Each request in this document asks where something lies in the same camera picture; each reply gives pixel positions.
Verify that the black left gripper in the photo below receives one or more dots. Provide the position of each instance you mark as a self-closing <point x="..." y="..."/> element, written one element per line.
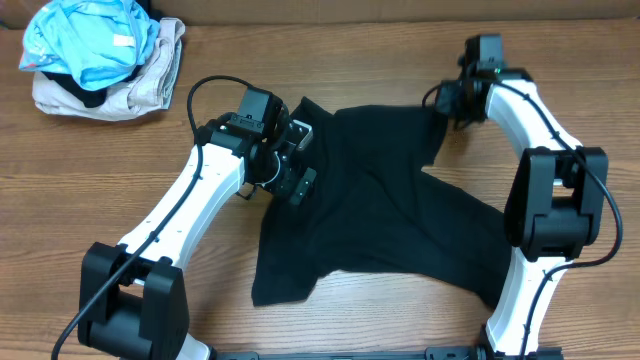
<point x="296" y="168"/>

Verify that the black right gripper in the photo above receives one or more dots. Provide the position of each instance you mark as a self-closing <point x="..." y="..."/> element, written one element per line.
<point x="447" y="100"/>

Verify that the black t-shirt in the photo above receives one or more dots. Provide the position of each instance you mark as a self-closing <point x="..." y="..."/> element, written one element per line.
<point x="373" y="209"/>

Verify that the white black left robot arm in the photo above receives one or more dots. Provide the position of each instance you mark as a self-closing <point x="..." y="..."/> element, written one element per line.
<point x="133" y="302"/>

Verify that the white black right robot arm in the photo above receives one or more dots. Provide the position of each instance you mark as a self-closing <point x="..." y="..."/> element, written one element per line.
<point x="553" y="210"/>

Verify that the beige folded garment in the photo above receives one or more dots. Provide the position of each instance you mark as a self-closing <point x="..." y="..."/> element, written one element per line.
<point x="150" y="90"/>

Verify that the black garment in pile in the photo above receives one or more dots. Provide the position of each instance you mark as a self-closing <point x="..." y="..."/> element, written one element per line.
<point x="80" y="90"/>

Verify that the light blue crumpled garment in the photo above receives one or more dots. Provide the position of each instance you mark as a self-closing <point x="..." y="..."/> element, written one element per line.
<point x="98" y="42"/>

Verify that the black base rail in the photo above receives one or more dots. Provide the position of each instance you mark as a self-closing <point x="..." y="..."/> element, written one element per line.
<point x="431" y="353"/>

